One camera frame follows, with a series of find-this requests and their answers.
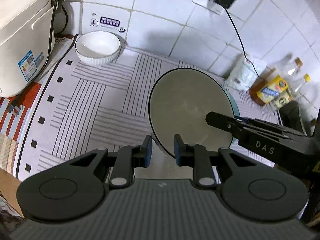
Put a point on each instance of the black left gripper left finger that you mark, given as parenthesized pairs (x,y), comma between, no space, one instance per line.
(128,158)

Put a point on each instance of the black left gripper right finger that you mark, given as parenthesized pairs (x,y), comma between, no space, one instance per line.
(199,159)

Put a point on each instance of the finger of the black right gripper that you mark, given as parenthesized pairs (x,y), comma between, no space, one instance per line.
(224,122)

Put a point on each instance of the blue fried egg plate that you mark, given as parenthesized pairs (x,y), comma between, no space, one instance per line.
(235,109)

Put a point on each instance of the white ribbed bowl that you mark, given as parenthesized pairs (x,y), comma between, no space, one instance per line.
(97,48)

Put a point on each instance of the black wok with lid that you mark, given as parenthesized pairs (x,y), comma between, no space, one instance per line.
(296,116)

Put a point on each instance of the white salt bag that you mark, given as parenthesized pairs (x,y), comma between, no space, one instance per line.
(245,73)

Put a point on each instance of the yellow label cooking wine bottle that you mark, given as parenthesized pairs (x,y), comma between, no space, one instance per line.
(268,87)

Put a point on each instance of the clear vinegar bottle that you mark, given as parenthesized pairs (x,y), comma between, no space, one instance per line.
(291,74)

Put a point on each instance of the striped white table mat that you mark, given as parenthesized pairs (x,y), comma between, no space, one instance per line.
(80,108)

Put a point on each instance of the red striped cloth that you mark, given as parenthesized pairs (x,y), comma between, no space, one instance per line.
(11,126)

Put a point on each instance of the white rice cooker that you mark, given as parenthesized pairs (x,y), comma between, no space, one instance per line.
(26,41)

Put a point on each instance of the blue wall sticker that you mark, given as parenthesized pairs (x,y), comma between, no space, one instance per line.
(110,22)

